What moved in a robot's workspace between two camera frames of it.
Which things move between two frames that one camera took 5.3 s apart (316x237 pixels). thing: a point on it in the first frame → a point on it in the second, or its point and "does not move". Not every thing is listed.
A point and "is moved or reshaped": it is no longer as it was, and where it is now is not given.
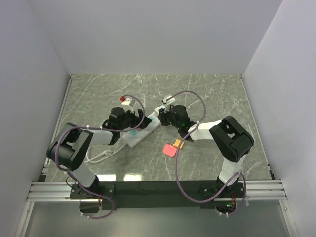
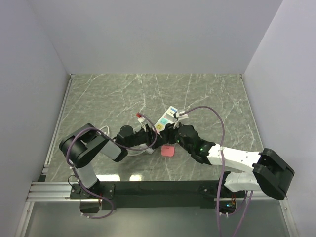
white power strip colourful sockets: x=132 y=137 is moved or reshaped
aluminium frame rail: x=41 y=191 does not move
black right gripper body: x=167 y=117 → x=173 y=132
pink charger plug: x=169 y=150 does not move
